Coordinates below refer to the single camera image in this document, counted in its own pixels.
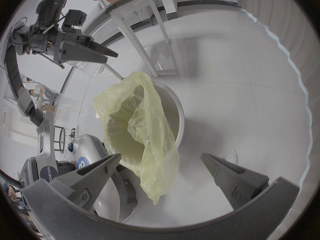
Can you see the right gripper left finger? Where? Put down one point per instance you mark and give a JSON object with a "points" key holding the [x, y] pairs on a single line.
{"points": [[97, 176]]}

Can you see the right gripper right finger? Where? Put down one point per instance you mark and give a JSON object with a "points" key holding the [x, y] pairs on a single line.
{"points": [[232, 181]]}

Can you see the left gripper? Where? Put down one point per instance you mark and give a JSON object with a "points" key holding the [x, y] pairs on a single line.
{"points": [[47, 44]]}

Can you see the yellow plastic bag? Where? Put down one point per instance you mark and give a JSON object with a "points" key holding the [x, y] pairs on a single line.
{"points": [[150, 124]]}

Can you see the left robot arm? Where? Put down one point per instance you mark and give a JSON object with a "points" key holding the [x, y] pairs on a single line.
{"points": [[12, 66]]}

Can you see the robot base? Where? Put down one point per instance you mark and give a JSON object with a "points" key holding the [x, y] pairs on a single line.
{"points": [[85, 144]]}

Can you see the white trash bin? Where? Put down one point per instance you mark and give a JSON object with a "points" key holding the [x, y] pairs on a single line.
{"points": [[178, 114]]}

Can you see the white chair grey padding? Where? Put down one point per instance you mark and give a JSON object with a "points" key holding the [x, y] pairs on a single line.
{"points": [[140, 41]]}

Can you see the pale grey sofa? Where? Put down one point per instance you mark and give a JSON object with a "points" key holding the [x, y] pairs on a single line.
{"points": [[143, 12]]}

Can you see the person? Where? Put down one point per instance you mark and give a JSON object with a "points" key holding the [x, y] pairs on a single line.
{"points": [[37, 89]]}

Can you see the beige curtain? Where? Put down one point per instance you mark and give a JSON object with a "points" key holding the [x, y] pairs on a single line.
{"points": [[287, 21]]}

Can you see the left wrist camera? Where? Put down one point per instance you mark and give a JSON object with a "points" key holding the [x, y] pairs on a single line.
{"points": [[75, 19]]}

